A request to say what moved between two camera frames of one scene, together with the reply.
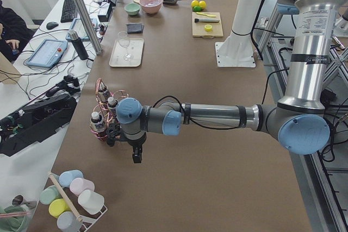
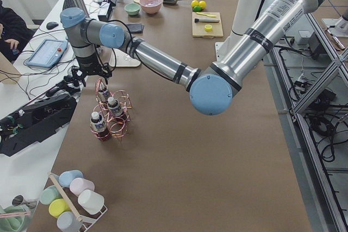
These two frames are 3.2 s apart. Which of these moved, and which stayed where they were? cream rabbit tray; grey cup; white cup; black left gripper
Moved: black left gripper
Stayed: grey cup; white cup; cream rabbit tray
